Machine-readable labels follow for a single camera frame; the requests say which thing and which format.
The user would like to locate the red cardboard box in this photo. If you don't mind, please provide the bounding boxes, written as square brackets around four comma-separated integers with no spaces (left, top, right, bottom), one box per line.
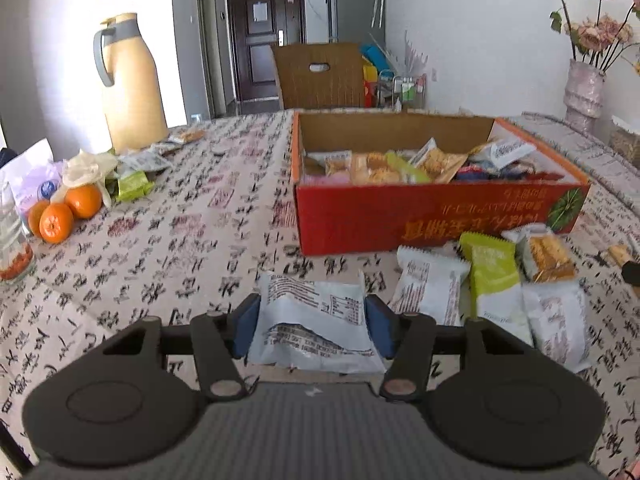
[290,109,592,257]

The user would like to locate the metal rolling cart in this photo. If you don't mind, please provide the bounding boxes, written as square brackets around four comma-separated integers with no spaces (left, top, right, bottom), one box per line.
[378,72,429,111]

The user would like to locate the brown cookie snack packet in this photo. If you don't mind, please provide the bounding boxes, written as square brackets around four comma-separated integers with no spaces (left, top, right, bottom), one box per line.
[168,128,207,145]

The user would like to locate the jar with white lid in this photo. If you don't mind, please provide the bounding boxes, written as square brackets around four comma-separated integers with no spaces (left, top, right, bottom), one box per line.
[610,114,640,156]

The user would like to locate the white purple plastic bag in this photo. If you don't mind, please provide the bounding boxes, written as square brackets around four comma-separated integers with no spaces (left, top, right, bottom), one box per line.
[0,138,64,221]

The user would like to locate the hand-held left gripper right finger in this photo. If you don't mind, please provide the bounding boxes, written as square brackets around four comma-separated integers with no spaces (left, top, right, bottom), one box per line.
[364,294,532,402]

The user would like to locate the glass cup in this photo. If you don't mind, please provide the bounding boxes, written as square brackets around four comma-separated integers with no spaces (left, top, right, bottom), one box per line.
[0,182,37,285]

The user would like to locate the small green snack packet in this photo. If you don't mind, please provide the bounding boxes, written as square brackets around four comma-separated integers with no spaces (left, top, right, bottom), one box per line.
[115,169,155,202]

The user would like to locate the green white snack packet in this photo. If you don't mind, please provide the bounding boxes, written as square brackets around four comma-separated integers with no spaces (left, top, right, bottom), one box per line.
[459,232,534,347]

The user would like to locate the dried pink roses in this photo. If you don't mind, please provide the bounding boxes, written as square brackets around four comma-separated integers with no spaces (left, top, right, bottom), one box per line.
[537,0,640,74]

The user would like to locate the yellow thermos jug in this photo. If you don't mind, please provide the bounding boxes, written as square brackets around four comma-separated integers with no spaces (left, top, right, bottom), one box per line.
[93,12,170,155]

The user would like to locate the pink flower vase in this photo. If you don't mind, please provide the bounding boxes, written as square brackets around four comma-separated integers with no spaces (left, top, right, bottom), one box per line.
[563,58,607,134]

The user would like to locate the grey refrigerator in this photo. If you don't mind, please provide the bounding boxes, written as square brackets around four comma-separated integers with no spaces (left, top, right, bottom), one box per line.
[327,0,387,45]

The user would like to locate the orange fruit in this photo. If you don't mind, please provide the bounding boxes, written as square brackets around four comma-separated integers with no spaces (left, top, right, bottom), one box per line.
[39,202,75,245]
[27,199,51,237]
[64,183,104,220]

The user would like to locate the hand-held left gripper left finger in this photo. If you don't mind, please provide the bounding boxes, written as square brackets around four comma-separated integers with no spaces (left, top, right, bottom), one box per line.
[99,293,262,402]

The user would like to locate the dark brown door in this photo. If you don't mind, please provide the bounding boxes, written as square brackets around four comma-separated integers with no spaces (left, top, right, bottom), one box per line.
[225,0,307,104]

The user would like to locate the crumpled white plastic wrap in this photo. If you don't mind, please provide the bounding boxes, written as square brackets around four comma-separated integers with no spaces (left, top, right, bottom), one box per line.
[50,148,120,209]

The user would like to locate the gold cookie snack packet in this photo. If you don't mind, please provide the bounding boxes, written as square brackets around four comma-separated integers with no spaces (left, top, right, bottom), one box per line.
[501,223,577,284]

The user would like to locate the wooden chair back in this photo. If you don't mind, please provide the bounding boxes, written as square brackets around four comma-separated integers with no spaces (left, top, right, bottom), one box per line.
[271,42,367,110]

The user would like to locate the grey patterned cloth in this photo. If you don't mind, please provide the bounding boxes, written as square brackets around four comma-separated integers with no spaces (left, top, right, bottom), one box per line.
[505,112,640,222]

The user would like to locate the pile of mixed packets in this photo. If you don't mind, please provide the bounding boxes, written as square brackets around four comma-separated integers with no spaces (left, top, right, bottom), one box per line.
[299,137,569,187]

